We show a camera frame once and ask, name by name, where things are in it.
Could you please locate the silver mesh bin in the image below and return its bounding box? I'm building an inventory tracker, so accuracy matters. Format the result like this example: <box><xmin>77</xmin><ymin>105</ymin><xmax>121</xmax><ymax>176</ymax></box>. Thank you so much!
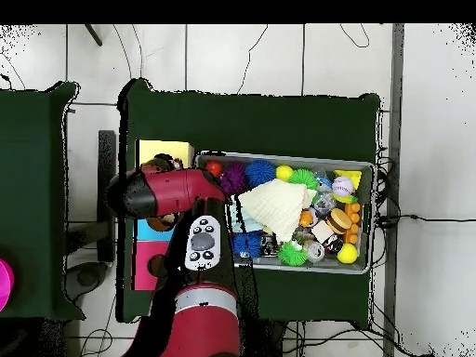
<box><xmin>194</xmin><ymin>150</ymin><xmax>377</xmax><ymax>275</ymax></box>

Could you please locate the dark green table cloth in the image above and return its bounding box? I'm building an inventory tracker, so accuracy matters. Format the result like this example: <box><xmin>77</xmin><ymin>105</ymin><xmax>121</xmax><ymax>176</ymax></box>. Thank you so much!
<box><xmin>116</xmin><ymin>78</ymin><xmax>382</xmax><ymax>330</ymax></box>

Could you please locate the black rod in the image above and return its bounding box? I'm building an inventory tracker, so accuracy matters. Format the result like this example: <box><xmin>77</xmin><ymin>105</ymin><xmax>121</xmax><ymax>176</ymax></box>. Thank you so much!
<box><xmin>84</xmin><ymin>23</ymin><xmax>103</xmax><ymax>46</ymax></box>

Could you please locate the pink round object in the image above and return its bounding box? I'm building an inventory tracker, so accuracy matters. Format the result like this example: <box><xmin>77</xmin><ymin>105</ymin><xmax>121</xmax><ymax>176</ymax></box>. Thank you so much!
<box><xmin>0</xmin><ymin>258</ymin><xmax>15</xmax><ymax>311</ymax></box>

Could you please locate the yellow ball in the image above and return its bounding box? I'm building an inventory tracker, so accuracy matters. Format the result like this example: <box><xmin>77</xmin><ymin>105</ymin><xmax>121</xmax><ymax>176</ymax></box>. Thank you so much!
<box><xmin>337</xmin><ymin>243</ymin><xmax>359</xmax><ymax>264</ymax></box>
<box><xmin>275</xmin><ymin>164</ymin><xmax>295</xmax><ymax>182</ymax></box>

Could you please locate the green spiky rubber ball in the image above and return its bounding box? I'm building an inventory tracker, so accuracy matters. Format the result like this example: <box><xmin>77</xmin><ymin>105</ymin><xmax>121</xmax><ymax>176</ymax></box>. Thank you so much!
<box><xmin>288</xmin><ymin>168</ymin><xmax>320</xmax><ymax>191</ymax></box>

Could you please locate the orange ball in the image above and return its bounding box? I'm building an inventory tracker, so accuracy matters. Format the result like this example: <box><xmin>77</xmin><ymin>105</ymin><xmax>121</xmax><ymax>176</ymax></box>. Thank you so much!
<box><xmin>205</xmin><ymin>160</ymin><xmax>224</xmax><ymax>179</ymax></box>

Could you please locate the green cloth side table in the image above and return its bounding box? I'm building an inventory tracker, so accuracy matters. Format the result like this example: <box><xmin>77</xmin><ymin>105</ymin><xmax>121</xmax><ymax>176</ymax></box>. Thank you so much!
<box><xmin>0</xmin><ymin>81</ymin><xmax>85</xmax><ymax>321</ymax></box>

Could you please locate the round wooden burger toy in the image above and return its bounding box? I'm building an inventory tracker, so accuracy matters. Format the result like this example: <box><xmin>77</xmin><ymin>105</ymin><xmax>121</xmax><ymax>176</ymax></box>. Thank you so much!
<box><xmin>325</xmin><ymin>207</ymin><xmax>352</xmax><ymax>235</ymax></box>

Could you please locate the blue spiky rubber ball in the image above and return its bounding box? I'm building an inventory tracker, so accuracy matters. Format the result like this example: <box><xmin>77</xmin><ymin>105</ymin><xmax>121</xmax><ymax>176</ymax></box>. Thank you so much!
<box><xmin>231</xmin><ymin>231</ymin><xmax>264</xmax><ymax>258</ymax></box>
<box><xmin>244</xmin><ymin>159</ymin><xmax>277</xmax><ymax>188</ymax></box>

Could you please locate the black floor cable with plug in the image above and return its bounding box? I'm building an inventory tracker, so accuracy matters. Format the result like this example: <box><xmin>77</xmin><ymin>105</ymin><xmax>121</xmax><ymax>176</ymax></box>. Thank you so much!
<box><xmin>375</xmin><ymin>213</ymin><xmax>476</xmax><ymax>228</ymax></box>

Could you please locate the light blue waffle cloth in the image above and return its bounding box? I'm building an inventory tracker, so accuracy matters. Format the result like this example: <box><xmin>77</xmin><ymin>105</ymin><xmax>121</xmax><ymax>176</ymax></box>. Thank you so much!
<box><xmin>229</xmin><ymin>202</ymin><xmax>263</xmax><ymax>233</ymax></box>

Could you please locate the wooden box with three holes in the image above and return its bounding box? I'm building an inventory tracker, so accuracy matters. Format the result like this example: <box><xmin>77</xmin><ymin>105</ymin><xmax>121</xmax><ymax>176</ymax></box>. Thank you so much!
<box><xmin>131</xmin><ymin>139</ymin><xmax>195</xmax><ymax>292</ymax></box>

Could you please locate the purple spiky monster ball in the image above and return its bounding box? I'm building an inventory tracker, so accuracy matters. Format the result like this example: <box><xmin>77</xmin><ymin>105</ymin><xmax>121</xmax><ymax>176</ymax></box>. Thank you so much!
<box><xmin>219</xmin><ymin>161</ymin><xmax>247</xmax><ymax>195</ymax></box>

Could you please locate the plain wooden cube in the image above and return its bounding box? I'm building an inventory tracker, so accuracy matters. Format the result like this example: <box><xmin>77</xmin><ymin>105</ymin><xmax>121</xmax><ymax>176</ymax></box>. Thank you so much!
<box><xmin>310</xmin><ymin>219</ymin><xmax>335</xmax><ymax>244</ymax></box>

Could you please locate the white baseball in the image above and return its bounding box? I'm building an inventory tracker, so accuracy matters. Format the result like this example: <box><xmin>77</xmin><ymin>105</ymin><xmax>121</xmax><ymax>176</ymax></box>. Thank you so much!
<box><xmin>331</xmin><ymin>176</ymin><xmax>354</xmax><ymax>197</ymax></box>

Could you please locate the cream waffle cloth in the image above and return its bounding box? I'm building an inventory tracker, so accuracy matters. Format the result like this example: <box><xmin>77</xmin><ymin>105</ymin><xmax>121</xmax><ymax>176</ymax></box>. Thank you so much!
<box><xmin>237</xmin><ymin>178</ymin><xmax>318</xmax><ymax>243</ymax></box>

